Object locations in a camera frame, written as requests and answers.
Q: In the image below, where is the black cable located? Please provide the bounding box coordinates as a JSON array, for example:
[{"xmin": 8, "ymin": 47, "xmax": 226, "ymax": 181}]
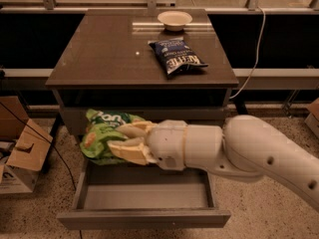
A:
[{"xmin": 0, "ymin": 102, "xmax": 78, "ymax": 191}]

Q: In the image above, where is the white cable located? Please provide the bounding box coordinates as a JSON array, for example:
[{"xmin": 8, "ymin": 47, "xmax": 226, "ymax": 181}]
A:
[{"xmin": 228, "ymin": 6, "xmax": 267, "ymax": 101}]

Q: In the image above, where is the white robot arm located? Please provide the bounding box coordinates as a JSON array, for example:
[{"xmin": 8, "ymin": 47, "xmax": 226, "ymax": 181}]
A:
[{"xmin": 108, "ymin": 115, "xmax": 319, "ymax": 210}]

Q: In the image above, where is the green rice chip bag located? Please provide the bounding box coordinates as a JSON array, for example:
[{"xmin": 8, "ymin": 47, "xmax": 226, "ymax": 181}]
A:
[{"xmin": 80, "ymin": 109, "xmax": 144, "ymax": 165}]

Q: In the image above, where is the open cardboard box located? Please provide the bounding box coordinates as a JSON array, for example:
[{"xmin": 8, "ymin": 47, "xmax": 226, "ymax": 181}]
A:
[{"xmin": 0, "ymin": 96, "xmax": 53, "ymax": 194}]

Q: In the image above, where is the cardboard box at right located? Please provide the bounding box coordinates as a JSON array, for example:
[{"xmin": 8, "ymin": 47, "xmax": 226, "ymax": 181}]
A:
[{"xmin": 305, "ymin": 98, "xmax": 319, "ymax": 138}]

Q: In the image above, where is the blue kettle chip bag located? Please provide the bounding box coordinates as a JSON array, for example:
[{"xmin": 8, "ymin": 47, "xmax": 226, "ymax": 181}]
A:
[{"xmin": 149, "ymin": 37, "xmax": 208, "ymax": 76}]

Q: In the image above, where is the open grey lower drawer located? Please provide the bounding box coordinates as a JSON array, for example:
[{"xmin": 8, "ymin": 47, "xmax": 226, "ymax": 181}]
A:
[{"xmin": 57, "ymin": 161, "xmax": 230, "ymax": 230}]

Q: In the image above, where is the dark brown drawer cabinet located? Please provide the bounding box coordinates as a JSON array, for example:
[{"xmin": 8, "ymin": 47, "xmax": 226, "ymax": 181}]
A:
[{"xmin": 45, "ymin": 8, "xmax": 239, "ymax": 157}]

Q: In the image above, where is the white paper bowl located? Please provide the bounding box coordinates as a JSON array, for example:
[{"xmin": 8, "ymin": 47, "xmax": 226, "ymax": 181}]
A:
[{"xmin": 158, "ymin": 11, "xmax": 192, "ymax": 32}]

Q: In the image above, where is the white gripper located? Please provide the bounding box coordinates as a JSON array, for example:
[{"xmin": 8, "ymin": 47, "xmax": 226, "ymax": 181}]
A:
[{"xmin": 108, "ymin": 120, "xmax": 186, "ymax": 171}]

